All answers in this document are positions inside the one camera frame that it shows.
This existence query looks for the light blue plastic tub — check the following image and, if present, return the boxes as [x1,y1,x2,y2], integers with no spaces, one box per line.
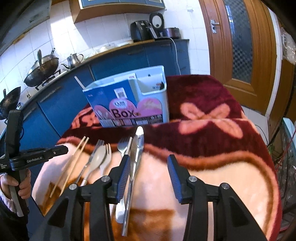
[282,117,296,149]

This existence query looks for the red and pink floral blanket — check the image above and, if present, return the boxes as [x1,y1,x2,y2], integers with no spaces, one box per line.
[31,74,284,241]

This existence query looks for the metal kettle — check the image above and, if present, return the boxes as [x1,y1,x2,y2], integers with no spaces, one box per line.
[60,53,84,69]

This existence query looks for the small dark wok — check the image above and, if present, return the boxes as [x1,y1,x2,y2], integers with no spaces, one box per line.
[0,87,22,120]

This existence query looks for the white power cable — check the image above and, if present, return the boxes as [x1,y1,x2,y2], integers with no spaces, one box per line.
[170,37,182,76]

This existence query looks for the black rice cooker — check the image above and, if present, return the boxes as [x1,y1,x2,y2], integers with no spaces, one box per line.
[149,12,181,40]

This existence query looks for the person's left hand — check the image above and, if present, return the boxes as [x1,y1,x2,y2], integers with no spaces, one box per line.
[0,170,31,200]

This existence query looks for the wooden wall cabinet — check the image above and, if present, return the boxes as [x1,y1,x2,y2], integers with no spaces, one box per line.
[69,0,167,23]

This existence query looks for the light grey plastic spoon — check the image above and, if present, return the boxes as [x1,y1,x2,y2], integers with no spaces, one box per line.
[80,146,107,186]

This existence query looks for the blue kitchen cabinets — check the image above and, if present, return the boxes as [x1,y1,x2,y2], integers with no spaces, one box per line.
[0,39,190,176]

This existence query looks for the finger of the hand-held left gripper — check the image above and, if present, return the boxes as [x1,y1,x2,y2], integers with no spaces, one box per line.
[46,145,69,159]

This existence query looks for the clear plastic bag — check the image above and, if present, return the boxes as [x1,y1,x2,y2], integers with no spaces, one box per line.
[280,27,296,66]

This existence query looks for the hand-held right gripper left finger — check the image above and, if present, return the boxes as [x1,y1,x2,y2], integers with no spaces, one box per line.
[47,154,132,241]

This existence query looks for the black air fryer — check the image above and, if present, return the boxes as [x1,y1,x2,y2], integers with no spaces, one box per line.
[130,20,151,42]

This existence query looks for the wooden door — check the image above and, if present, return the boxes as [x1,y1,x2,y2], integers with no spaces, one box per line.
[199,0,278,114]

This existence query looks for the metal fork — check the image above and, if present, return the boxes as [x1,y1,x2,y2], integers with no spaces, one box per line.
[115,136,133,224]
[74,139,105,184]

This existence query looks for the large dark wok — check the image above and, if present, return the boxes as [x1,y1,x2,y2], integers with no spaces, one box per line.
[23,54,60,87]

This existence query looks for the gas stove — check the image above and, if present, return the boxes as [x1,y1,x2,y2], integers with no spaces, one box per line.
[35,70,68,91]

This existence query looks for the blue and white utensil box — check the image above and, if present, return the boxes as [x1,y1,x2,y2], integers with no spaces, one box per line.
[83,65,170,127]

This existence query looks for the grey range hood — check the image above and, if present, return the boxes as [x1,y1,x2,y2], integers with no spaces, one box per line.
[0,0,52,56]

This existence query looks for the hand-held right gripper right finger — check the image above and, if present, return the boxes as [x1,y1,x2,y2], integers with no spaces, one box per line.
[167,154,269,241]

